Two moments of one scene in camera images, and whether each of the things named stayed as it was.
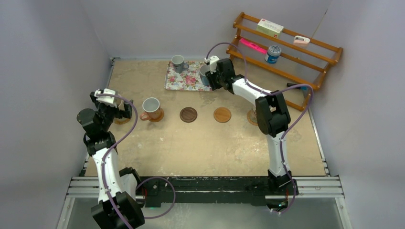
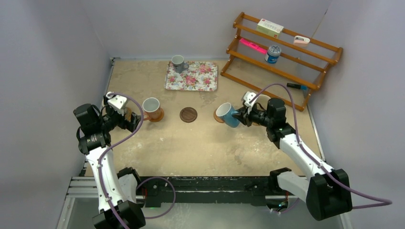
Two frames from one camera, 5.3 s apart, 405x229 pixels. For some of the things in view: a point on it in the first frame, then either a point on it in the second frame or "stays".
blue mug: [203, 69] -> [226, 111]
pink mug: [151, 106] stays
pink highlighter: [254, 46] stays
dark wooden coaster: [188, 114] stays
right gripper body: [215, 79] -> [260, 117]
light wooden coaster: [160, 118] stays
